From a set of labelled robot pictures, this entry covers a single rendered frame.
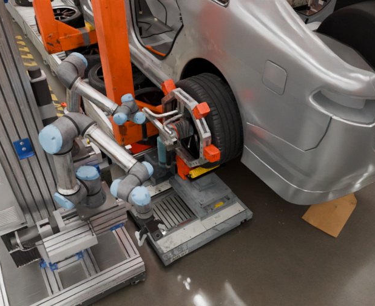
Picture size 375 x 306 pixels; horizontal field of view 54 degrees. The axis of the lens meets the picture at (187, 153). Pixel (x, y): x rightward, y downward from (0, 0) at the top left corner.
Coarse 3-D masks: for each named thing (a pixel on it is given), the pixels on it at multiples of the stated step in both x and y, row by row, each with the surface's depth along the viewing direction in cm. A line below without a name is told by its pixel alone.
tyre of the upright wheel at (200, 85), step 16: (192, 80) 249; (208, 80) 248; (192, 96) 244; (208, 96) 236; (224, 96) 239; (224, 112) 237; (224, 128) 237; (240, 128) 243; (224, 144) 241; (240, 144) 250; (224, 160) 255
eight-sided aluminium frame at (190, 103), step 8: (168, 96) 257; (176, 96) 246; (184, 96) 245; (168, 104) 273; (184, 104) 240; (192, 104) 235; (200, 120) 238; (200, 128) 235; (200, 136) 236; (208, 136) 236; (200, 144) 241; (208, 144) 241; (176, 152) 281; (184, 152) 278; (200, 152) 246; (184, 160) 273; (192, 160) 270; (200, 160) 249
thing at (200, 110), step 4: (200, 104) 228; (204, 104) 229; (196, 108) 228; (200, 108) 227; (204, 108) 228; (208, 108) 229; (192, 112) 235; (196, 112) 230; (200, 112) 226; (204, 112) 227; (208, 112) 230; (196, 116) 232; (200, 116) 229; (204, 116) 235
